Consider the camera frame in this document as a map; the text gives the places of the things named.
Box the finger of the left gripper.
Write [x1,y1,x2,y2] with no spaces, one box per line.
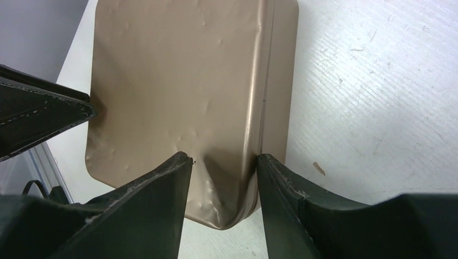
[1,65,97,161]

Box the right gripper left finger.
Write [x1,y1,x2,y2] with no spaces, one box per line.
[1,152,193,258]

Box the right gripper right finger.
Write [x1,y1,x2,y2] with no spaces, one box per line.
[257,154,457,258]

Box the brown box lid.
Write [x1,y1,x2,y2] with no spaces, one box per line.
[84,0,276,231]

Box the gold chocolate box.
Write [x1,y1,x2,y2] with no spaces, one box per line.
[245,1,299,169]

